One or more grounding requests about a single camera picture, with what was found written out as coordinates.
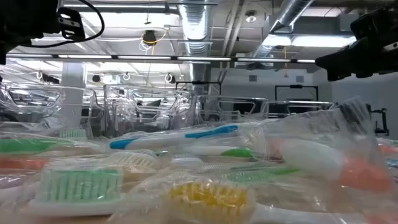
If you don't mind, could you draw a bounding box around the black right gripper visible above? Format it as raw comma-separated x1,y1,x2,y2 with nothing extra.
315,30,398,83

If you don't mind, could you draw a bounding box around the blue white toothbrush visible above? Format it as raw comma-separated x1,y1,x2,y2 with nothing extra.
384,157,398,170
108,123,241,151

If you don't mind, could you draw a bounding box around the ceiling light panel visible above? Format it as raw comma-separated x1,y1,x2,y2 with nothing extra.
264,33,358,49

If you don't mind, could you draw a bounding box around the clear plastic bin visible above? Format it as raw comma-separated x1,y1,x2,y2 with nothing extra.
0,82,65,125
267,99,336,119
196,95,270,124
103,83,197,138

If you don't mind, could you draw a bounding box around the black stand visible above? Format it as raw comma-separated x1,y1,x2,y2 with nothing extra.
366,105,390,137

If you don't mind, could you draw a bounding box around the white pillar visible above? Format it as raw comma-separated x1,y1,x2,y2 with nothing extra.
60,62,87,131

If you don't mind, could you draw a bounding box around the round ceiling lamp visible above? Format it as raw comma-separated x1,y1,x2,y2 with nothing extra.
244,9,258,24

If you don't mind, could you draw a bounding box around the long light bar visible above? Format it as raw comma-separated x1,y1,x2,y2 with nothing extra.
6,53,317,64

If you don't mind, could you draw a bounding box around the green white wrapped toothbrush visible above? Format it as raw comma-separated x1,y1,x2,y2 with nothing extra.
0,128,91,156
27,167,307,218
182,144,256,159

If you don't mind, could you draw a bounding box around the black frame rig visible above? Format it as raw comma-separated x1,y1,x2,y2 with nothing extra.
274,83,320,102

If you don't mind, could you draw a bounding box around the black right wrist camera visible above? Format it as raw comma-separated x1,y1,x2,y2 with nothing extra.
350,7,398,41

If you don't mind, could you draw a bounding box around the silver slanted ventilation duct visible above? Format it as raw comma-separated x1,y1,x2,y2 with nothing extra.
250,0,315,59

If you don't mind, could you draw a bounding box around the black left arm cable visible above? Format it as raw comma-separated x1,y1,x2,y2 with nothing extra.
29,0,106,49

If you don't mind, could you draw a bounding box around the black ceiling cable reel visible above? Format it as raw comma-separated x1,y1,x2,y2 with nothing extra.
141,29,169,47

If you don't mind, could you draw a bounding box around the silver round ventilation duct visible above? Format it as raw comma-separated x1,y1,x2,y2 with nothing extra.
177,0,214,94

